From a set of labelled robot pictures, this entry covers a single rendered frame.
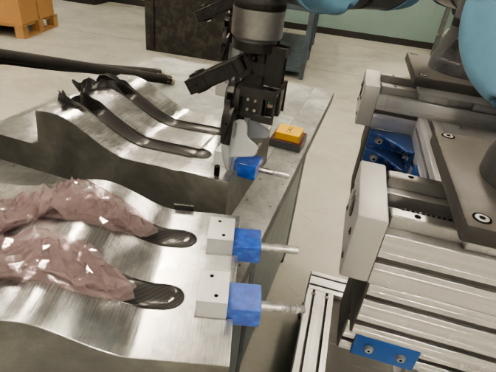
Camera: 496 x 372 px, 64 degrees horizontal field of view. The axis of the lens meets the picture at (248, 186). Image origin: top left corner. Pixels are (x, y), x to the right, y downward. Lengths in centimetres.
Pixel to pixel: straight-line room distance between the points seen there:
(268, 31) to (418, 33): 671
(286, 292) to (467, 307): 124
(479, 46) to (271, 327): 138
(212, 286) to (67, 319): 16
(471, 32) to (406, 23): 688
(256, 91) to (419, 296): 35
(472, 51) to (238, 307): 34
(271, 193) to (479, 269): 43
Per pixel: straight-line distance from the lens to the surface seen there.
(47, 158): 84
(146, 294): 51
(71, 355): 47
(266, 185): 82
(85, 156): 77
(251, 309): 47
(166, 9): 479
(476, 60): 32
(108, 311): 48
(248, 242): 56
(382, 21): 715
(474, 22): 32
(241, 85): 61
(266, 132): 70
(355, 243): 46
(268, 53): 60
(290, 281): 175
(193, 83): 66
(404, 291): 50
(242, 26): 59
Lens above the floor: 123
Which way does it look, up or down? 32 degrees down
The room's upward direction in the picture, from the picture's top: 7 degrees clockwise
